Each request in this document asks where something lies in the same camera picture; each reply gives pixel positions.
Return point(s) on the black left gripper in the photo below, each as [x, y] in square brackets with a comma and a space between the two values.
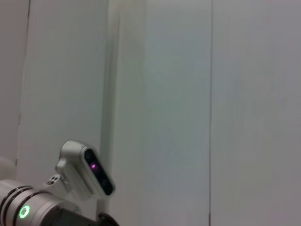
[77, 217]

